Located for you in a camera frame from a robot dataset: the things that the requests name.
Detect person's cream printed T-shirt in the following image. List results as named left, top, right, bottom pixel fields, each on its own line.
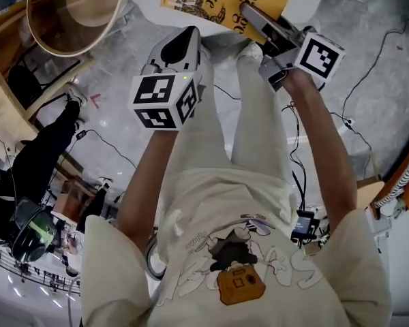
left=80, top=168, right=393, bottom=327

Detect black floor cable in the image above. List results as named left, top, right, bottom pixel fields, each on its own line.
left=329, top=18, right=409, bottom=180
left=75, top=129, right=138, bottom=170

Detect person's right hand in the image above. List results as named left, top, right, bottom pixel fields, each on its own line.
left=280, top=67, right=323, bottom=97

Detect black-and-white striped cloth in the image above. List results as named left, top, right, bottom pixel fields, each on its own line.
left=374, top=140, right=409, bottom=211

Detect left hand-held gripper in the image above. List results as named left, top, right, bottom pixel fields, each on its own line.
left=127, top=25, right=206, bottom=132

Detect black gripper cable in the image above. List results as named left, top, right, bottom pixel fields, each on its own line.
left=281, top=101, right=309, bottom=213

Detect round wooden stool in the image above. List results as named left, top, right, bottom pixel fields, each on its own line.
left=356, top=174, right=386, bottom=211

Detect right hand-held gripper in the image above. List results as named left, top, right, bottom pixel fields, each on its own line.
left=239, top=1, right=347, bottom=94

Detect person's left forearm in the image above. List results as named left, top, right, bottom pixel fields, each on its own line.
left=117, top=128, right=180, bottom=253

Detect light wooden furniture frame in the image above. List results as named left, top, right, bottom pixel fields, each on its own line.
left=0, top=8, right=95, bottom=161

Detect person's cream trousers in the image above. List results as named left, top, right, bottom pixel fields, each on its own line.
left=170, top=41, right=294, bottom=183

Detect brown wooden cabinet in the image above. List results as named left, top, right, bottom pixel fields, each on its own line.
left=52, top=178, right=98, bottom=223

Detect black screen recorder device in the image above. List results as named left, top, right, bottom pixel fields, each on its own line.
left=290, top=209, right=317, bottom=247

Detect person's right forearm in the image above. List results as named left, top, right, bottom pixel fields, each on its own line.
left=282, top=87, right=359, bottom=233

